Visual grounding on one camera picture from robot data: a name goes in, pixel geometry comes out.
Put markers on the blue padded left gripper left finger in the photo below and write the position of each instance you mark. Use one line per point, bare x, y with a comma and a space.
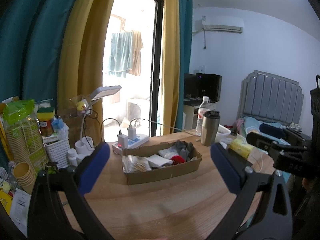
75, 182

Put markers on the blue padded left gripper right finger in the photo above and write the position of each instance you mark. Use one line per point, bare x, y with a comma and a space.
241, 180

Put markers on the bag of cotton swabs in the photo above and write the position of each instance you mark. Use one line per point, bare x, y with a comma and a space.
133, 164

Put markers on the grey sock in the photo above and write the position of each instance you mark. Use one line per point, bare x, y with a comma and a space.
184, 149

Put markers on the white paper towel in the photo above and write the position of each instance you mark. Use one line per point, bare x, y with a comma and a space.
156, 161

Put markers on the white pill bottle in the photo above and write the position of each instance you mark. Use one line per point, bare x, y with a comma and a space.
72, 157
80, 158

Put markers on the white desk lamp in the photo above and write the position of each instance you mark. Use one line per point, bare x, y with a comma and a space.
85, 144

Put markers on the yellow tissue pack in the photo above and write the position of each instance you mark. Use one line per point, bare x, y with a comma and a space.
242, 148

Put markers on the white plastic basket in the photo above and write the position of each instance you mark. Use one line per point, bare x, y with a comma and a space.
57, 150

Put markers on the brown cardboard box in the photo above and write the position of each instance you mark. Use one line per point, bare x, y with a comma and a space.
166, 150

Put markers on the white power strip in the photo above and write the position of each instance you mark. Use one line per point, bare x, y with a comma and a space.
140, 140

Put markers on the yellow duck plush in bag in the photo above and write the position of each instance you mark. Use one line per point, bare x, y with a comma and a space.
81, 105

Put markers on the steel travel tumbler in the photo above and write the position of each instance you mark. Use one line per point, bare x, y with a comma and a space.
210, 124

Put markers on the grey padded headboard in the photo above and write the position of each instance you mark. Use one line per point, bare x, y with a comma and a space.
270, 98

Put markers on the red pompom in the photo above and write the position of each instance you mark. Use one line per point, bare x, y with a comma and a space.
177, 159

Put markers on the red yellow can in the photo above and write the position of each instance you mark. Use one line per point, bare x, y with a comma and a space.
45, 117

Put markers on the stack of paper cups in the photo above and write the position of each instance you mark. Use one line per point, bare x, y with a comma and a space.
25, 176

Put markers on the green bag of paper cups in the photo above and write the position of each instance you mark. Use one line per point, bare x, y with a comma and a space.
23, 134

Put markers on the clear water bottle red label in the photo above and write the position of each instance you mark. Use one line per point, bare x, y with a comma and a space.
203, 108

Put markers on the white computer desk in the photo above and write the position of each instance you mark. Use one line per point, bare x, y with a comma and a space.
190, 112

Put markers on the black computer monitor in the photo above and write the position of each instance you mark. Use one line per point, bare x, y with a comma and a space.
201, 84

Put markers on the white air conditioner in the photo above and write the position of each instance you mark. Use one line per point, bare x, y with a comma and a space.
219, 23

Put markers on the white charger with black cable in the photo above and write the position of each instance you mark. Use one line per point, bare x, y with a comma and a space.
122, 140

